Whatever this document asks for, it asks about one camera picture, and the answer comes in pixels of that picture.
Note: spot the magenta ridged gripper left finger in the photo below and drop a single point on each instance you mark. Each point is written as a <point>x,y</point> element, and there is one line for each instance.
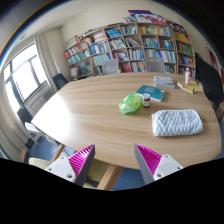
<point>74,168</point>

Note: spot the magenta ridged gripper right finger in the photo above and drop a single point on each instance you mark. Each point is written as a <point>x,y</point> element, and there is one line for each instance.
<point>154,166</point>

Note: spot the white folded towel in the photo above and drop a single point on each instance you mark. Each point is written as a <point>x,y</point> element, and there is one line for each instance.
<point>169,123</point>

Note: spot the black chair by window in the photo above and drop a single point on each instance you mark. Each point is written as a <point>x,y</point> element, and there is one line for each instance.
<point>34,133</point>

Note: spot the green plastic bag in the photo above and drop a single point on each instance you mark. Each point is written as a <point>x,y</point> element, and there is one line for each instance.
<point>130,103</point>

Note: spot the teal book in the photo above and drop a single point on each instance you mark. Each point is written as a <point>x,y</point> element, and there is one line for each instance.
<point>155,93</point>

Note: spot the white radiator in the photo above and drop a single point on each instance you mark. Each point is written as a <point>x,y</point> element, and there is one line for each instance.
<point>36,101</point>

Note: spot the grey book stack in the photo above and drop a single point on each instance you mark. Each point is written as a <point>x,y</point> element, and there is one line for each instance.
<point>164,82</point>

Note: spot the dark blue office chair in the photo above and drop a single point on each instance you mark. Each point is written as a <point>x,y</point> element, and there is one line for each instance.
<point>59,81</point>

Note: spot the yellow book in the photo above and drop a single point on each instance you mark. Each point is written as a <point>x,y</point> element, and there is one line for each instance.
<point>191,87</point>

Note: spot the white bottle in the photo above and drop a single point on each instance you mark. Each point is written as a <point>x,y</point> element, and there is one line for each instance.
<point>187,76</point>

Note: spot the grey chair right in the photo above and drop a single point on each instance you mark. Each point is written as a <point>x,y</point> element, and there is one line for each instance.
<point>154,64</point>

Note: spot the grey chair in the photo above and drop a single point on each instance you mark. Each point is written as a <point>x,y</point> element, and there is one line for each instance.
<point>110,66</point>
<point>154,64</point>

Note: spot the black chair right side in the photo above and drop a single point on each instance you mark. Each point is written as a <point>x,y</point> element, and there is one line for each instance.
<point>211,80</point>

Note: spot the grey chair left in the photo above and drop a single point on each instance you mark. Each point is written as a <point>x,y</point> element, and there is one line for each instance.
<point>110,66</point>

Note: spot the wooden bookshelf with books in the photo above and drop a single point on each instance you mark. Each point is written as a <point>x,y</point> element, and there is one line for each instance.
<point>130,43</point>

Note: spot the colourful boxes atop shelf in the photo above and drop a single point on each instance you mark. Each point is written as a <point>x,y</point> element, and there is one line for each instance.
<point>144,16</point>

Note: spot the window with dark frame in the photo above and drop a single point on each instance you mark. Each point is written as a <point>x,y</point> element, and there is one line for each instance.
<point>23,76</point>

